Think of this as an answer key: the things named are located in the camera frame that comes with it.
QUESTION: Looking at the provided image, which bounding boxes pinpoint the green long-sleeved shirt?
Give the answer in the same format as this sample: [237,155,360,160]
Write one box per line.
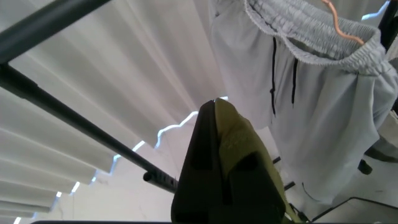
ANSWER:
[213,98,302,223]

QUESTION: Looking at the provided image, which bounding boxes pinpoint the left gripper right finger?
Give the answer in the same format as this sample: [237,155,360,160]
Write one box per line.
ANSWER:
[231,152,285,223]

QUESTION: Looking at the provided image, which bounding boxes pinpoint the pink clothes hanger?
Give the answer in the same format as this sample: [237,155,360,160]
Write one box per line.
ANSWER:
[321,0,366,47]

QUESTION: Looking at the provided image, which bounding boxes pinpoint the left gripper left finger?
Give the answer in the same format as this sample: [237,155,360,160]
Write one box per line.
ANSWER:
[170,100,233,223]

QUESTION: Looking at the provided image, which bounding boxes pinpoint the pale grey shorts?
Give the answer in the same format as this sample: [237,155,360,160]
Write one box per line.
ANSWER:
[207,0,398,203]

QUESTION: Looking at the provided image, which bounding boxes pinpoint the black clothes rack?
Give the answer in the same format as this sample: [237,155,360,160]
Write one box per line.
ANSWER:
[0,0,398,194]

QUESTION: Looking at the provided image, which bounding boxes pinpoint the white curtain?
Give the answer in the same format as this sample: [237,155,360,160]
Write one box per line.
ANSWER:
[0,0,389,224]

